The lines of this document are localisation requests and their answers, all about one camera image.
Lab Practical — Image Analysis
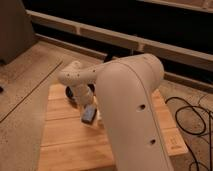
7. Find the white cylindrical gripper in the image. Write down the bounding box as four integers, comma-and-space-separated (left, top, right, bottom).
72, 84, 93, 107

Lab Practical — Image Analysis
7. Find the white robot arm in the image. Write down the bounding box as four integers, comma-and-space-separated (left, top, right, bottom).
59, 54, 174, 171

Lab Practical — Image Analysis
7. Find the blue sponge block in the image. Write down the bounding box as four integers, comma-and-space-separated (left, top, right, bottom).
81, 105, 97, 124

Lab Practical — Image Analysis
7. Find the white tube with red cap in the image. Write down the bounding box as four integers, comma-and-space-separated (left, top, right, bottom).
97, 111, 102, 126

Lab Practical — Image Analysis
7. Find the grey cabinet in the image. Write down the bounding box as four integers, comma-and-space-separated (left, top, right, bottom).
0, 0, 37, 64

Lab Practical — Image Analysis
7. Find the black floor cable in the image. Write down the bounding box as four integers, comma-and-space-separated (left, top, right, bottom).
165, 96, 213, 171

